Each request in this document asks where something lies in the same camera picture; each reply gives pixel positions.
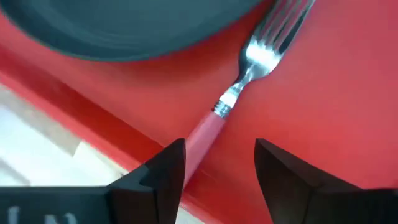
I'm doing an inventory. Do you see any red plastic tray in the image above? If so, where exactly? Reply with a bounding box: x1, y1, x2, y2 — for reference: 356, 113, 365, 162
0, 0, 398, 224

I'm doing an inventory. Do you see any dark round plate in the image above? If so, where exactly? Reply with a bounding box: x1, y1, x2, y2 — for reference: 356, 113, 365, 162
0, 0, 266, 63

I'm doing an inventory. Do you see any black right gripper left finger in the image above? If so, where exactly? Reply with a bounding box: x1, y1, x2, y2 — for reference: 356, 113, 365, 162
0, 138, 187, 224

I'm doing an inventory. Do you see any pink-handled metal fork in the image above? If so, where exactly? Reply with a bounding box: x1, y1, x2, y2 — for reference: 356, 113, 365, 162
183, 0, 317, 187

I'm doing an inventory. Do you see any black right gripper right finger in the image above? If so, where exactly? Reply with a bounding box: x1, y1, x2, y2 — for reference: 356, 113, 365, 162
254, 138, 398, 224

